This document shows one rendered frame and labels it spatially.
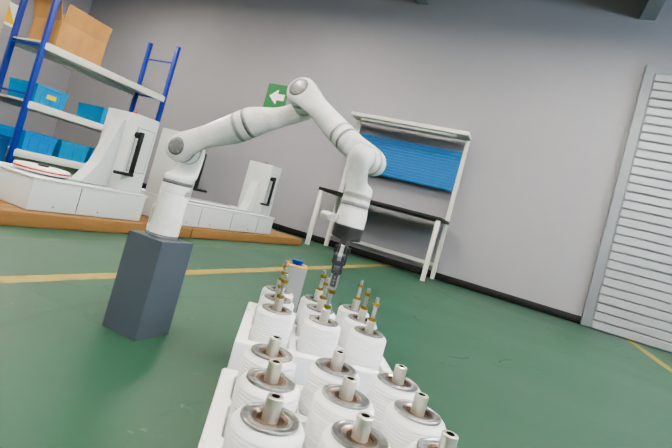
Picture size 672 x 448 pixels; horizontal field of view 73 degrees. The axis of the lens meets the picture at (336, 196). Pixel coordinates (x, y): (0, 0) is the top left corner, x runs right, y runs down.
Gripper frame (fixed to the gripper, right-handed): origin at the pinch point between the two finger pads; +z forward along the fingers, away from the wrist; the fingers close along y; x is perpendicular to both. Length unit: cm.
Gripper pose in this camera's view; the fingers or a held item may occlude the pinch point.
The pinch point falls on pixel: (333, 281)
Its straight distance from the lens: 114.8
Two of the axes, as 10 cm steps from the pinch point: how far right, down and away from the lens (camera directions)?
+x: -9.6, -2.6, 0.8
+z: -2.7, 9.6, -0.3
